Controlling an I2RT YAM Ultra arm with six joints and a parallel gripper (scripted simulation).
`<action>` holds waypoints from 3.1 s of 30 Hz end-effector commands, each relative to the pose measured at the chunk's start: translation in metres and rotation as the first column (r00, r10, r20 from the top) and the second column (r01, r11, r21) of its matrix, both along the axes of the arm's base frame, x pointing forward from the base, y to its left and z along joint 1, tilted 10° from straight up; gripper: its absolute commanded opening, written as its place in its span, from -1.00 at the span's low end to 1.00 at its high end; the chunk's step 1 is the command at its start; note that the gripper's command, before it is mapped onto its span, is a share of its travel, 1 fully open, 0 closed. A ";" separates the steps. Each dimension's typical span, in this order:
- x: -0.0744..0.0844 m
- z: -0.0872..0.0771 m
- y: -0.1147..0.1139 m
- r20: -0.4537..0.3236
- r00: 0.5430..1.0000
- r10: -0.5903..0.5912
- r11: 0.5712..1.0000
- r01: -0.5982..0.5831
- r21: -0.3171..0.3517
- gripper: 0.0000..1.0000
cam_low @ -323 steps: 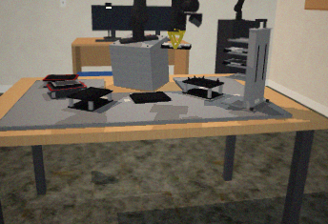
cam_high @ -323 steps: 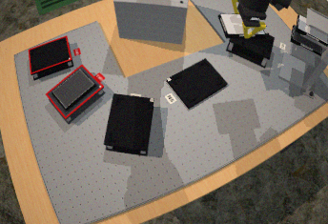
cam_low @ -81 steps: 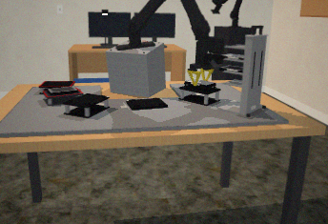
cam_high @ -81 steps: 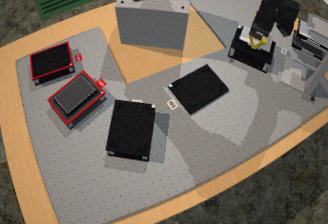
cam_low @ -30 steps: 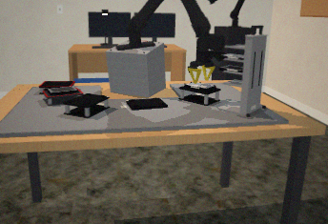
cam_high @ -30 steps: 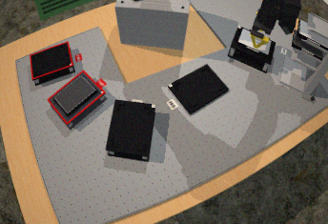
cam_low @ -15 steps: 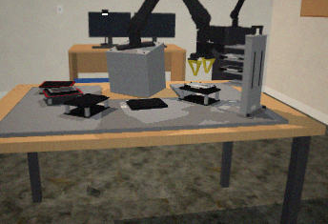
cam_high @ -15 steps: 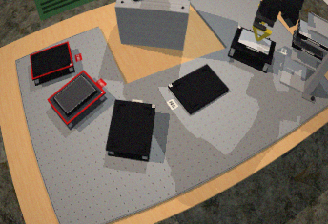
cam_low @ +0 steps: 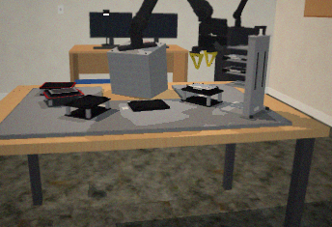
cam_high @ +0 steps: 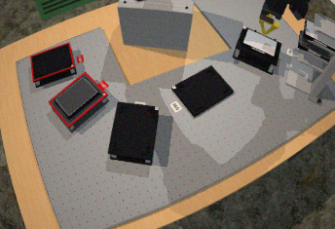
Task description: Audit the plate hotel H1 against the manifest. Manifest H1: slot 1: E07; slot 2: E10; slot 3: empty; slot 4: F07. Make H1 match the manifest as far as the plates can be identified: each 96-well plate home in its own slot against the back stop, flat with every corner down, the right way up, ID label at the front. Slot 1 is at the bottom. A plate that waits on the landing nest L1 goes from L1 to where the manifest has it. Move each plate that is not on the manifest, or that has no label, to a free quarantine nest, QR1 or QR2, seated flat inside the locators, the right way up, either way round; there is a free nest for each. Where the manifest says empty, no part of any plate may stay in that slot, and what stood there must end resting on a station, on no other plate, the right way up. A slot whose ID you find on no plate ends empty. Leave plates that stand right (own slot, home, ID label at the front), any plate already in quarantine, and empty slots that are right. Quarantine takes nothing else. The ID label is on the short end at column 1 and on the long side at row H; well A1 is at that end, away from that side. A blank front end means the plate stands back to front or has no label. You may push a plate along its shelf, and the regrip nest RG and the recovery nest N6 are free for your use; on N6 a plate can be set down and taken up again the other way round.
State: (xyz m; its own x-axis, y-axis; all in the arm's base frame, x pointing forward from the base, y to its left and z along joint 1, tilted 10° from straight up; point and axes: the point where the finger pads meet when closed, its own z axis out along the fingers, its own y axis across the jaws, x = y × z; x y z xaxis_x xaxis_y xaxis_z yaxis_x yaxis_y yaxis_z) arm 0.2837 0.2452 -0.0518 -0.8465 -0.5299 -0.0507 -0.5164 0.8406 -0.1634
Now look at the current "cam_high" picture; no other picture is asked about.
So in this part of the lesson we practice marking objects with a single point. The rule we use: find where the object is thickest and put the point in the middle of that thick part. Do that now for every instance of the grey slotted shelf rack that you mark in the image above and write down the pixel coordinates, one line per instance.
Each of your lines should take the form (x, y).
(303, 73)

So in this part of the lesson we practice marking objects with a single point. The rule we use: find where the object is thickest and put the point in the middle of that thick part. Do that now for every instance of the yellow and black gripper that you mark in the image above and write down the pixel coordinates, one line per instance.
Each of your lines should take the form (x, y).
(266, 14)

